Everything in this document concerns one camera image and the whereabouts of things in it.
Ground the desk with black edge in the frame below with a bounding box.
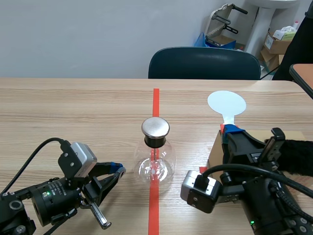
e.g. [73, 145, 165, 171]
[289, 63, 313, 100]

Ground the folded hand cart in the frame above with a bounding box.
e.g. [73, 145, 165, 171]
[204, 3, 248, 43]

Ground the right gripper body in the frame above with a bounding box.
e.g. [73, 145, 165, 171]
[223, 127, 286, 172]

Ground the dark blue chair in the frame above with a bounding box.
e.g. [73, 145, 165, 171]
[148, 47, 261, 79]

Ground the blue plastic bag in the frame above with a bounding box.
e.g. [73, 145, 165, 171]
[194, 32, 211, 47]

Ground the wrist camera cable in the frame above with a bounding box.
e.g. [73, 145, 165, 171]
[195, 164, 313, 196]
[0, 137, 70, 196]

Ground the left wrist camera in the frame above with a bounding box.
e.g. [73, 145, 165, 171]
[58, 139, 98, 178]

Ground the white wash basin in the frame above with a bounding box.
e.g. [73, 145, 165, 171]
[244, 0, 301, 53]

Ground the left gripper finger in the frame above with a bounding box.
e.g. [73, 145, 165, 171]
[92, 161, 125, 178]
[99, 166, 127, 202]

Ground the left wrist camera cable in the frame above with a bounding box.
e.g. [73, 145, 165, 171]
[0, 137, 70, 196]

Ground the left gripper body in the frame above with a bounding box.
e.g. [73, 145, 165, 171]
[31, 176, 112, 230]

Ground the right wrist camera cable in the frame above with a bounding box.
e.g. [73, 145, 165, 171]
[195, 164, 313, 196]

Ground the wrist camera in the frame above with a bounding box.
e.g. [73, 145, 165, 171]
[180, 170, 223, 214]
[58, 139, 98, 178]

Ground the brown cardboard box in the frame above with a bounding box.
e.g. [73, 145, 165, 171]
[259, 46, 285, 72]
[263, 31, 293, 55]

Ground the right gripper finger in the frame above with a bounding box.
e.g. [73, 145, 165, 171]
[221, 124, 267, 158]

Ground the patch of black fur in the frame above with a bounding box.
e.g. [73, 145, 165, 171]
[265, 138, 313, 176]

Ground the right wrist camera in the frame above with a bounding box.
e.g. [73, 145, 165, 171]
[180, 170, 223, 214]

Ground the clear glass flask metal disc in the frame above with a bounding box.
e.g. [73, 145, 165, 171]
[134, 117, 177, 189]

